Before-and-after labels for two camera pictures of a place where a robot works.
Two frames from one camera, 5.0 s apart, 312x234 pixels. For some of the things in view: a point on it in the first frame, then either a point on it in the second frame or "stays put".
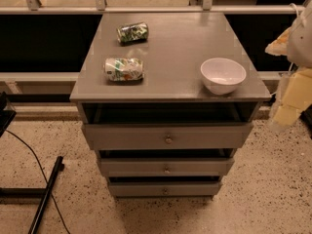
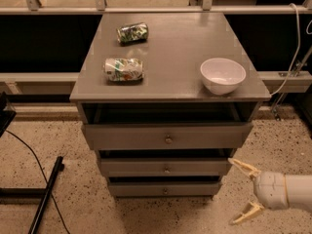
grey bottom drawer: (165, 189) stays put
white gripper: (301, 45) -> (270, 188)
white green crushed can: (124, 69) stays put
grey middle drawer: (167, 167) stays put
